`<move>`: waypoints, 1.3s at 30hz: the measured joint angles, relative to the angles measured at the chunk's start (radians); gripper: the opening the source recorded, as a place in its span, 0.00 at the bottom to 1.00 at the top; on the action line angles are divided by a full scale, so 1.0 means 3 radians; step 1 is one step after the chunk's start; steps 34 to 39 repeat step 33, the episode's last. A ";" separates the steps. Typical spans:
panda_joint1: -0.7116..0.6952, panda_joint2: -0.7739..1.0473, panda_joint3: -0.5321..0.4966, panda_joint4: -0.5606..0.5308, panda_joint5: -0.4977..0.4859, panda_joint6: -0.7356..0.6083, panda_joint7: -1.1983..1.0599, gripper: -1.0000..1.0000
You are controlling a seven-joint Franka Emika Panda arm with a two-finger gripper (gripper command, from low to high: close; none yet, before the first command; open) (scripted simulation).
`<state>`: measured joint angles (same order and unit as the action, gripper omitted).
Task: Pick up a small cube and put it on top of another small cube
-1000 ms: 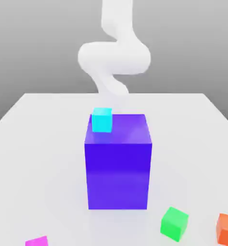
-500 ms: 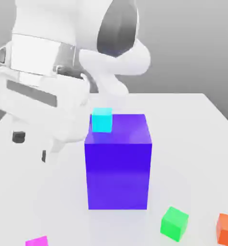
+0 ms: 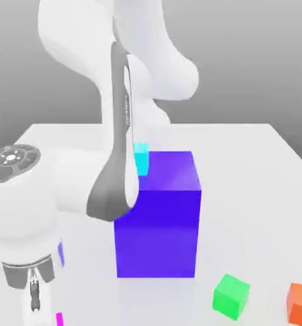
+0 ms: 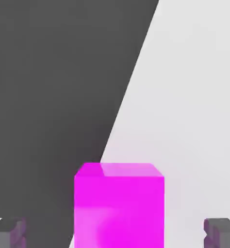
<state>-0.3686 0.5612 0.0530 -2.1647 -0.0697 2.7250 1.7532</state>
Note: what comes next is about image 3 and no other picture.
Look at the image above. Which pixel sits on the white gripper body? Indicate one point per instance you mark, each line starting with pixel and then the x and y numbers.
pixel 47 317

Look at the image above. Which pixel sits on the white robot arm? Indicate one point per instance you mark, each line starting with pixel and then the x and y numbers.
pixel 74 76

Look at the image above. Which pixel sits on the small magenta cube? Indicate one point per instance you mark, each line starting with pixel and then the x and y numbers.
pixel 59 320

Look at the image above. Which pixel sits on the small cyan cube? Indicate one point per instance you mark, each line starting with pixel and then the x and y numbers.
pixel 141 160

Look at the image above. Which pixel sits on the small green cube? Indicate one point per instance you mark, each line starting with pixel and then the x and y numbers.
pixel 230 296

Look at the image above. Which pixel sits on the large blue box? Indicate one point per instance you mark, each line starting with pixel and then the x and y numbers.
pixel 157 229

